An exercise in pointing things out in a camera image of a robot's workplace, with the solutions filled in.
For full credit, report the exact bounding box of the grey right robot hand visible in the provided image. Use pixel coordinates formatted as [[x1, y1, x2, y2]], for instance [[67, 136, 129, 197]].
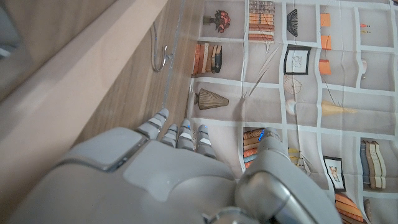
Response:
[[6, 108, 343, 224]]

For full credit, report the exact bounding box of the wooden clip hanger, blue clip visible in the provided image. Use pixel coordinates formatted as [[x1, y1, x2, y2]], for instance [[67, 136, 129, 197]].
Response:
[[0, 0, 171, 215]]

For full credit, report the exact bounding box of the printed bookshelf backdrop cloth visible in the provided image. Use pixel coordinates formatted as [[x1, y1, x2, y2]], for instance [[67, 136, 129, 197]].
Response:
[[185, 0, 398, 224]]

